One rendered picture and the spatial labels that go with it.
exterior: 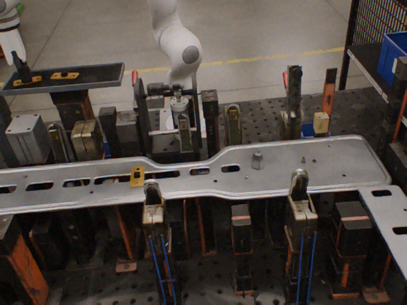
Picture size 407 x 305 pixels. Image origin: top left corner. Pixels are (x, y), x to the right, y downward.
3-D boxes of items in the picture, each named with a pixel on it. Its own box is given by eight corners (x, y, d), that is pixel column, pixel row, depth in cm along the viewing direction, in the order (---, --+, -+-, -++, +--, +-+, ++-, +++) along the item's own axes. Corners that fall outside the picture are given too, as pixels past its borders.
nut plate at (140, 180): (143, 186, 111) (142, 183, 110) (129, 187, 111) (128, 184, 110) (145, 166, 118) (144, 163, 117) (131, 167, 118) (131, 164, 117)
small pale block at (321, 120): (307, 207, 140) (317, 119, 118) (304, 200, 143) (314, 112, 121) (317, 207, 140) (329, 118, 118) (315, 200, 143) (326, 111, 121)
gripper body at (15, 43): (-9, 19, 123) (6, 54, 130) (-11, 31, 115) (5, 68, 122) (18, 14, 124) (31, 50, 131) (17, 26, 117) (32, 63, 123)
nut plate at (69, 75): (49, 79, 131) (48, 75, 131) (54, 74, 134) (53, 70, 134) (75, 78, 130) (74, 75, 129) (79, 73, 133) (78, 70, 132)
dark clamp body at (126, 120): (131, 219, 143) (106, 130, 120) (134, 193, 154) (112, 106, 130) (161, 216, 143) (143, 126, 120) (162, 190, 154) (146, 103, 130)
